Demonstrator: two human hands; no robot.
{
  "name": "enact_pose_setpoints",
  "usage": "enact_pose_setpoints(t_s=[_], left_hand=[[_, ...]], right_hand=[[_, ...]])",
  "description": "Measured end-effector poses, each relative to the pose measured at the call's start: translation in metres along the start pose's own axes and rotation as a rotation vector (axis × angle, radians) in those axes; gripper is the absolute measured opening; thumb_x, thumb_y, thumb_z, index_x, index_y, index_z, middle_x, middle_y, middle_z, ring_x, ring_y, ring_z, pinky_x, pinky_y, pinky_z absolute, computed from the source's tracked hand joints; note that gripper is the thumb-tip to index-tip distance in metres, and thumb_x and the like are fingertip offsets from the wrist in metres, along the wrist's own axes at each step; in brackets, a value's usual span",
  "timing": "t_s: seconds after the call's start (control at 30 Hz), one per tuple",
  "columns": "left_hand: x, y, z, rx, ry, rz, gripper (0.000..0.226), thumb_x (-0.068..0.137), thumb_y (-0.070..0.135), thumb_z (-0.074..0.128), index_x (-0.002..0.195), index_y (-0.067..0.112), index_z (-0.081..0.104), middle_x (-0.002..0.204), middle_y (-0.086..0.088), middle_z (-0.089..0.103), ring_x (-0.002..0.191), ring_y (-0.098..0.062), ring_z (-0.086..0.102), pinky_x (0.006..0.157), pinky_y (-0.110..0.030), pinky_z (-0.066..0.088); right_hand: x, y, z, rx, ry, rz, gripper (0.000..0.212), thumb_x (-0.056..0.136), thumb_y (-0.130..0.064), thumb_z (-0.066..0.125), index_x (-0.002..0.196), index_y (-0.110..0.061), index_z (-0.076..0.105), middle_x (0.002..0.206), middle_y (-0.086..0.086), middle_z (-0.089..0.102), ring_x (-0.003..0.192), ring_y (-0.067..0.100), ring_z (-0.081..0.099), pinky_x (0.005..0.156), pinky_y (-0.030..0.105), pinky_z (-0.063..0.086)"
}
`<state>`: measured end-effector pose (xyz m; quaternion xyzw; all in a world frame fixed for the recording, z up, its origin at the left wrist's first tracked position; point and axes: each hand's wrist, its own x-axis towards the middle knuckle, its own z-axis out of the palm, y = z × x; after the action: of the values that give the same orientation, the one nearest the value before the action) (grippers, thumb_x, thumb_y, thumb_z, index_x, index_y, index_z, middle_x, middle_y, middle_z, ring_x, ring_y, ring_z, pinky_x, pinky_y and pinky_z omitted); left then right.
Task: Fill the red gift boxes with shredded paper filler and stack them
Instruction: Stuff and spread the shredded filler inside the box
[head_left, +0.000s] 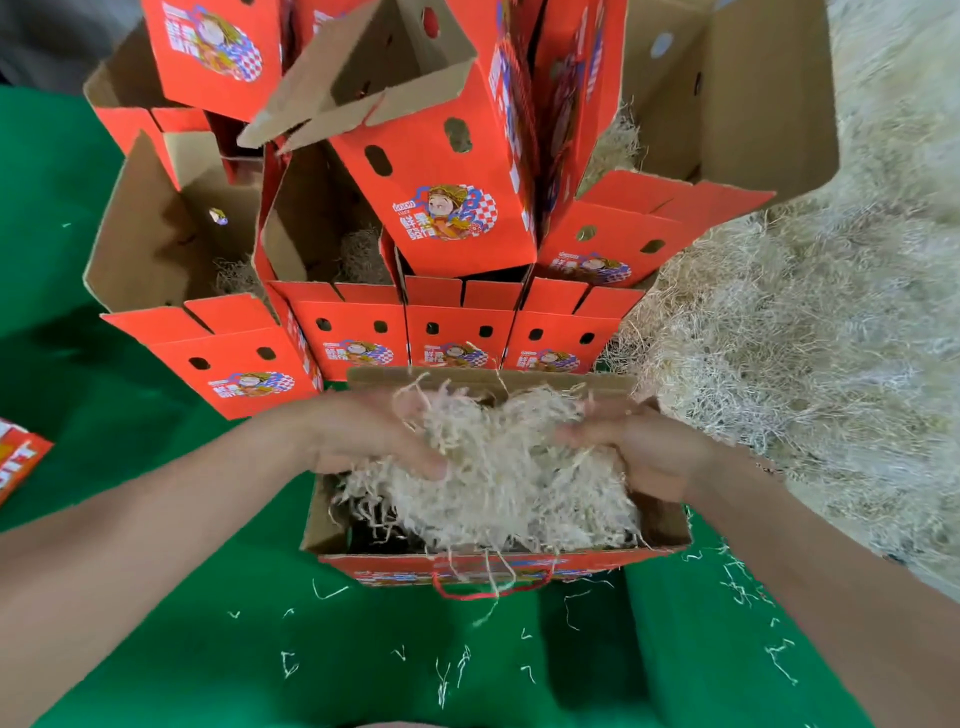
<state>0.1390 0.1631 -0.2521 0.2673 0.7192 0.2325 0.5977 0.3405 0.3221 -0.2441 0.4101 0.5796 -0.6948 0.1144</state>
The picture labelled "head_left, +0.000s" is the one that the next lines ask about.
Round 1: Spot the person's right hand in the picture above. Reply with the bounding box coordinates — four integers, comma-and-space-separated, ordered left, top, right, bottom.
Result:
553, 393, 732, 513

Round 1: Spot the person's right forearm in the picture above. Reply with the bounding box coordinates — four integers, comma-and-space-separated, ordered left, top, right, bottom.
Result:
697, 450, 960, 728

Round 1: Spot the pile of wood wool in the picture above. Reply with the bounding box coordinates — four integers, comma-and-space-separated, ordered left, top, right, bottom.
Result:
600, 0, 960, 605

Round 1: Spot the group of red boxes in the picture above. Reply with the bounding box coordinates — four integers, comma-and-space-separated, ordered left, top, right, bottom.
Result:
0, 418, 56, 509

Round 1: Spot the small straw filler clump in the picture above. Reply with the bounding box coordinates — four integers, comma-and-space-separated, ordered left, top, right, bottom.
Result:
337, 225, 396, 288
331, 376, 647, 558
210, 255, 266, 299
580, 111, 648, 192

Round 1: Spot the person's left forearm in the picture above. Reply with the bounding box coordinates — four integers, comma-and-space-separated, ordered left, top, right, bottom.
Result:
0, 412, 324, 728

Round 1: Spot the person's left hand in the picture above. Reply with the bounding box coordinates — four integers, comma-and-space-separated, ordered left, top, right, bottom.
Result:
282, 385, 453, 486

